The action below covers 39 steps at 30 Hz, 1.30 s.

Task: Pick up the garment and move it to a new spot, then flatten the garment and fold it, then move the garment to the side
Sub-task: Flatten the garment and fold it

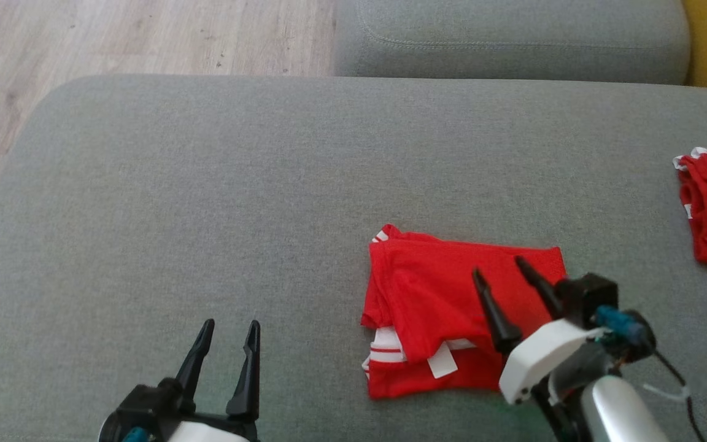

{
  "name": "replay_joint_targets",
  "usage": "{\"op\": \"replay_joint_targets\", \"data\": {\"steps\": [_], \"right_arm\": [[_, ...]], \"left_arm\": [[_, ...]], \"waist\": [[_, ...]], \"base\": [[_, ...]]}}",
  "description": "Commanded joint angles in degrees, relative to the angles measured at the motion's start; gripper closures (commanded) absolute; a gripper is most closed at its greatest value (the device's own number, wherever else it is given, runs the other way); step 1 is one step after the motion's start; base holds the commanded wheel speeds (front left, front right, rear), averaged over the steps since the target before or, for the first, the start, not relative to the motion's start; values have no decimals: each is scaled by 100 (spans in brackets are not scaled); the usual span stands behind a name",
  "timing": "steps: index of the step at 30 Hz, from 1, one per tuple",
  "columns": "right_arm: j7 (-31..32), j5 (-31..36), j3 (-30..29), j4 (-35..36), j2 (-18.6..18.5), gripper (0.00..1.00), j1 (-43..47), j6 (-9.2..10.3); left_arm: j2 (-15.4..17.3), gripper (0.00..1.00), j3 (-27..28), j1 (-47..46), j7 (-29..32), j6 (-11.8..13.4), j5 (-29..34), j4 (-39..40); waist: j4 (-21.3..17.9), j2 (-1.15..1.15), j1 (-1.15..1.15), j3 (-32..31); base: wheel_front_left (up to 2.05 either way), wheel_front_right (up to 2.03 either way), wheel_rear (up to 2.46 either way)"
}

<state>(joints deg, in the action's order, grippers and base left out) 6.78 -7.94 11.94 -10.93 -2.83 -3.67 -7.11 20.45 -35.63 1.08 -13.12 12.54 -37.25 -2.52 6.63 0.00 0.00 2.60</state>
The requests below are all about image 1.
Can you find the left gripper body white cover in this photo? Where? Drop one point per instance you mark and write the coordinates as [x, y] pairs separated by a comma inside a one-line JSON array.
[[206, 433]]

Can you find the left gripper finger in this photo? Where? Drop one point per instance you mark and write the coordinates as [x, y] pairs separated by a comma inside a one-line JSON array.
[[197, 362], [249, 380]]

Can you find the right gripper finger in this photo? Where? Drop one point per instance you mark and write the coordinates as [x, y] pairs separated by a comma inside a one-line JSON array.
[[494, 313], [540, 285]]

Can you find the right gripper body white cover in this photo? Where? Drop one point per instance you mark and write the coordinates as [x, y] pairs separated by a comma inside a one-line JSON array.
[[544, 359]]

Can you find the red garment with white stripes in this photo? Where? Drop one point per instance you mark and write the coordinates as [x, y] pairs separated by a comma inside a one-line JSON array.
[[427, 288]]

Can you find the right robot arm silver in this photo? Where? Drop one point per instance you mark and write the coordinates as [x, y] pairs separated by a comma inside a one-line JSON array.
[[620, 414]]

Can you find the large grey sofa seat cushion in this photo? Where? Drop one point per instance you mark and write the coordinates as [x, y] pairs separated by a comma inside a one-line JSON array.
[[175, 215]]

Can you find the grey stitched sofa seat cushion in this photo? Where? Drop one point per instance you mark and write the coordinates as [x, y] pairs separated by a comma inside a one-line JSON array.
[[513, 31]]

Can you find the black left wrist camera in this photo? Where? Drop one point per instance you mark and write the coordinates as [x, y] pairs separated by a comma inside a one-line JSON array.
[[142, 405]]

